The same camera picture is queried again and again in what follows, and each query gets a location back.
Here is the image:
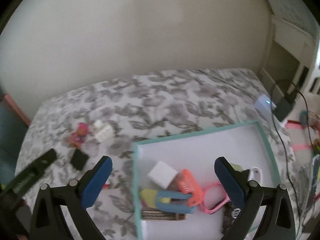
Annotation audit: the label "black box with cable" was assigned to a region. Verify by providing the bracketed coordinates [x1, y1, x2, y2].
[272, 96, 295, 122]

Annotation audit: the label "white smart watch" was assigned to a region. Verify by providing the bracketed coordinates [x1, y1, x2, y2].
[241, 167, 263, 184]

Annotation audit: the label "grey floral bed cover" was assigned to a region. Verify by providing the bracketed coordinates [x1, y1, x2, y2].
[16, 68, 298, 239]

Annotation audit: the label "white plug with light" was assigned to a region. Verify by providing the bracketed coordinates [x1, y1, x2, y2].
[254, 94, 276, 115]

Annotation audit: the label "white shelf unit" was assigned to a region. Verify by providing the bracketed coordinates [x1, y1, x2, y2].
[260, 0, 319, 95]

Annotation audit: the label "pink toy puppy figure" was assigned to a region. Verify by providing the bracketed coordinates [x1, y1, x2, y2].
[64, 122, 89, 149]

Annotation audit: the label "black gold patterned hair clip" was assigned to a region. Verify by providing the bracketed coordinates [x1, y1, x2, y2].
[141, 210, 187, 221]

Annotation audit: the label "black power adapter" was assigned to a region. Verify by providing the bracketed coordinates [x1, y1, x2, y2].
[70, 149, 89, 171]

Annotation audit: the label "white plastic clip holder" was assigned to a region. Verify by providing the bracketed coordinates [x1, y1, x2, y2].
[93, 120, 113, 142]

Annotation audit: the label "teal rimmed white tray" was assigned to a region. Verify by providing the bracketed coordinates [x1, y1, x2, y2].
[132, 121, 280, 239]

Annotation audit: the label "coral plastic clip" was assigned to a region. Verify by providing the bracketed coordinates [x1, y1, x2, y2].
[176, 169, 204, 207]

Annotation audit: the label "white cube charger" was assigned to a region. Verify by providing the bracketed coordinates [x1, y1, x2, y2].
[148, 161, 178, 189]

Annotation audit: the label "blue yellow box cutter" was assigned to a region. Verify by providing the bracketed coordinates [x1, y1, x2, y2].
[140, 189, 196, 214]

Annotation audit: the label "pink toy glasses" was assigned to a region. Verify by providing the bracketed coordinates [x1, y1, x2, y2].
[199, 181, 230, 215]

